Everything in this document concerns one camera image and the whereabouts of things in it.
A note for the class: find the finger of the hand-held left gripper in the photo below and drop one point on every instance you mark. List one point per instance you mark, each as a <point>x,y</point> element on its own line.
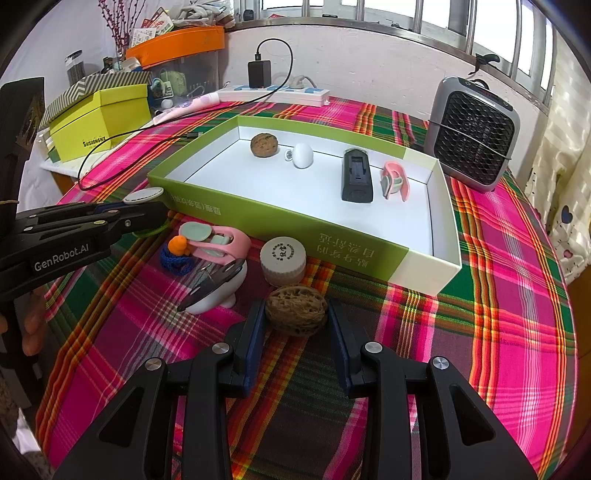
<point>111,208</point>
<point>138,219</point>

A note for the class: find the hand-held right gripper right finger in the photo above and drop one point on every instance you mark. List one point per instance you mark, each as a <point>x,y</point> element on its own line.
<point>339,341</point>

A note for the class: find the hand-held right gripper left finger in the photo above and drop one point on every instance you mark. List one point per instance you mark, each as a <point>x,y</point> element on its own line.
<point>254,341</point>

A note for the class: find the white green round stand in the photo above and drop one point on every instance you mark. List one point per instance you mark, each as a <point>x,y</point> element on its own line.
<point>143,195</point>

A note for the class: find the brown walnut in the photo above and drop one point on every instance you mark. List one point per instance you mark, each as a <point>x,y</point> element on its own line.
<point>264,146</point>
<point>295,311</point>

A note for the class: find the blue orange knitted toy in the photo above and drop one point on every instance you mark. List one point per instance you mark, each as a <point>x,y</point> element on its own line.
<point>178,258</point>

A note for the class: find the black and white dome object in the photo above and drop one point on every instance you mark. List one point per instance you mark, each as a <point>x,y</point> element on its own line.
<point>217,288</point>

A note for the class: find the white round jar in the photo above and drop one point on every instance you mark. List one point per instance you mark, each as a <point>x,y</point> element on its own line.
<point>282,261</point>

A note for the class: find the large pink green clip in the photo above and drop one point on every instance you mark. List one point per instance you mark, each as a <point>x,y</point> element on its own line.
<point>226,242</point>

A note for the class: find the shallow green white box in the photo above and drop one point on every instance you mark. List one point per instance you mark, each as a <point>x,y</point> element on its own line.
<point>300,212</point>

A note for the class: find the black rectangular device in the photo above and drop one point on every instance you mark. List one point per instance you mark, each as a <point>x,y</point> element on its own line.
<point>357,177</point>

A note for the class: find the small pink green clip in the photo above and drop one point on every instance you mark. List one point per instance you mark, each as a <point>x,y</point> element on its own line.
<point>395,182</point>

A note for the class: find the white egg-shaped knob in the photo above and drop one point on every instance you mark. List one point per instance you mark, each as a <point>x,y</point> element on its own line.
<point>302,156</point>

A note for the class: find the person's left hand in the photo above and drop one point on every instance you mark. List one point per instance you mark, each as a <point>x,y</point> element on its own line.
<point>34,323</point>

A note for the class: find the yellow-green cardboard box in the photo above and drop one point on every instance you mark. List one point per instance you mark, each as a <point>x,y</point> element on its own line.
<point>101,124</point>

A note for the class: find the grey striped box lid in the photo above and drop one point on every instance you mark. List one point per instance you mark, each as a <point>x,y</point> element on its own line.
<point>87,90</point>

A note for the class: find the pink white tube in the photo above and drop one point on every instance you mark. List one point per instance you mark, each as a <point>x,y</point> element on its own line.
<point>184,107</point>

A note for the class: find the dark glass jar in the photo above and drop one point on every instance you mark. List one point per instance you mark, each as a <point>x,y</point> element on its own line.
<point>74,67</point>

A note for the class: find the clear bin with orange lid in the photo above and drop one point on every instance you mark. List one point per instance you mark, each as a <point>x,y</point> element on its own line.
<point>180,46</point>

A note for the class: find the purple dried flower branches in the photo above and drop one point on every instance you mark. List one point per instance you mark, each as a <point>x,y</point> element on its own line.
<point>117,27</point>

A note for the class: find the colourful paper packets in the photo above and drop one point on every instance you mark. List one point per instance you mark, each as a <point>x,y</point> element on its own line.
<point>150,30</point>

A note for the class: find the white power strip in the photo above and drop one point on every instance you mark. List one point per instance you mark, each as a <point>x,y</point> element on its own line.
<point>277,96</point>

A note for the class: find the black charger adapter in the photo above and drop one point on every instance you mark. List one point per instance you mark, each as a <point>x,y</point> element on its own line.
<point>259,74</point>

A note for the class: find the white plug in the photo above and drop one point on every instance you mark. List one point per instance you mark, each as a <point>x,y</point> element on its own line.
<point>302,83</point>

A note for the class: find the grey work gloves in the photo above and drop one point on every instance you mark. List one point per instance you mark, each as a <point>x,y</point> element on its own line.
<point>198,11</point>

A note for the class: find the grey fan heater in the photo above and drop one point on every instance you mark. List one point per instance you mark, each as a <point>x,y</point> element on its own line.
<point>471,134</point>

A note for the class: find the cream heart-print curtain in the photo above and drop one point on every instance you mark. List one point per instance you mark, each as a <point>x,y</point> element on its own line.
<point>563,184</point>

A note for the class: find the black clip on windowsill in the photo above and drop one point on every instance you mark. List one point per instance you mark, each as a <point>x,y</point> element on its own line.
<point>487,60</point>

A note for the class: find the window with metal bars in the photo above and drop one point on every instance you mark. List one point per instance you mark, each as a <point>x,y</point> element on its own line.
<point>415,23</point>

